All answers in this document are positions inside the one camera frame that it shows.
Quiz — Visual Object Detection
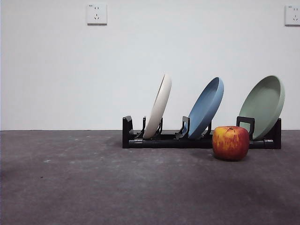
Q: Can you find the green round plate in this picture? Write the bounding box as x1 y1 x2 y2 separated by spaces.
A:
238 75 285 141

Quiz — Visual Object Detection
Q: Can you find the white wall power outlet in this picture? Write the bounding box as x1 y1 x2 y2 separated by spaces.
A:
86 3 108 26
284 4 300 27

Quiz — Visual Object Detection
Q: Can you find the red yellow apple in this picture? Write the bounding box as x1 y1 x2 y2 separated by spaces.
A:
212 126 250 162

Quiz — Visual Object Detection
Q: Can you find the blue round plate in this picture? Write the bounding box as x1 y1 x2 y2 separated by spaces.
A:
187 76 225 139

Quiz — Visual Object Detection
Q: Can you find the black plate rack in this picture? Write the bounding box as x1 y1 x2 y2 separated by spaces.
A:
121 115 282 150

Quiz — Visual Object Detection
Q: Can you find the cream yellow round plate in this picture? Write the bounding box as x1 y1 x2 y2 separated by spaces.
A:
142 74 173 139

